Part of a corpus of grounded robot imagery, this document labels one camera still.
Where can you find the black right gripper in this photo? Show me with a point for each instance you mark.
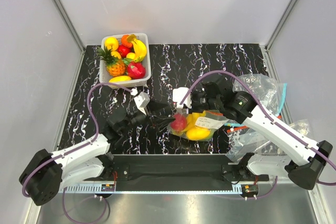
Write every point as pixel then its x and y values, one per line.
pixel 193 95

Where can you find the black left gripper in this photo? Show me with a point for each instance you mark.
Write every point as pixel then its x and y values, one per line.
pixel 159 123

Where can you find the red apple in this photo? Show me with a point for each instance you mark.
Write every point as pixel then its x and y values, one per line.
pixel 180 122
pixel 123 50

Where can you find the clear bag orange zipper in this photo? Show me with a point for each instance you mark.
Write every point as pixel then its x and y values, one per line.
pixel 212 121

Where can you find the yellow banana bunch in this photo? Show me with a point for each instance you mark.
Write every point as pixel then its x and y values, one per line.
pixel 191 120

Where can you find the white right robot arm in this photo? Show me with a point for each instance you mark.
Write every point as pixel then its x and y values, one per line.
pixel 305 158

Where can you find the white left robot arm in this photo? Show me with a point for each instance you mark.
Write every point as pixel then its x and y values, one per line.
pixel 48 173

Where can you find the clear bag red zipper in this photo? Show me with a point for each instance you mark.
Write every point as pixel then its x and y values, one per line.
pixel 248 141

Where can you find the white plastic fruit basket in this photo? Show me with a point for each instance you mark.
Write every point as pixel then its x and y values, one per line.
pixel 104 76

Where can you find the red dragon fruit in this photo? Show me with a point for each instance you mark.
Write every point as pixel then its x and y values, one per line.
pixel 135 70

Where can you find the small yellow mango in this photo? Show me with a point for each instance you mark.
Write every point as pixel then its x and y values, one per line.
pixel 120 79

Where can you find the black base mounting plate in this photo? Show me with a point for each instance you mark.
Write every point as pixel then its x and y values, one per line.
pixel 216 166

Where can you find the small pineapple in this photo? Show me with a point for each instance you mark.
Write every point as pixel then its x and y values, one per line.
pixel 114 65

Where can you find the yellow starfruit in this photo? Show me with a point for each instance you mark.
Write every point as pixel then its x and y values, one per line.
pixel 139 47

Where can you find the orange tangerine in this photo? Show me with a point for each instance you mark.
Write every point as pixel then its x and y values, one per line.
pixel 127 40

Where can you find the yellow lemon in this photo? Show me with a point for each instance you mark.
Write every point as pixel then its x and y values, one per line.
pixel 111 43

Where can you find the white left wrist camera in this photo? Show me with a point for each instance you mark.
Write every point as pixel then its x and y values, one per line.
pixel 141 100

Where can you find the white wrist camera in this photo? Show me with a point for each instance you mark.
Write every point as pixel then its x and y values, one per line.
pixel 181 98
pixel 141 100

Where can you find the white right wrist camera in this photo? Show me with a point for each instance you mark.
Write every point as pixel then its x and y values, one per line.
pixel 181 98

